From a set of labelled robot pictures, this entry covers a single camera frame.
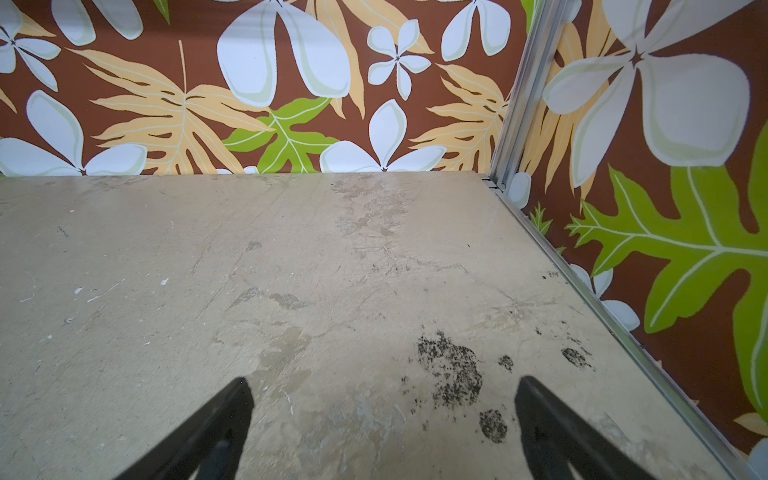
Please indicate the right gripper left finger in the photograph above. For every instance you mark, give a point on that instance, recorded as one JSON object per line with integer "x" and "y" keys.
{"x": 208, "y": 445}

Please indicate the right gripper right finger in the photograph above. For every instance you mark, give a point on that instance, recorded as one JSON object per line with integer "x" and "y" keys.
{"x": 557, "y": 442}

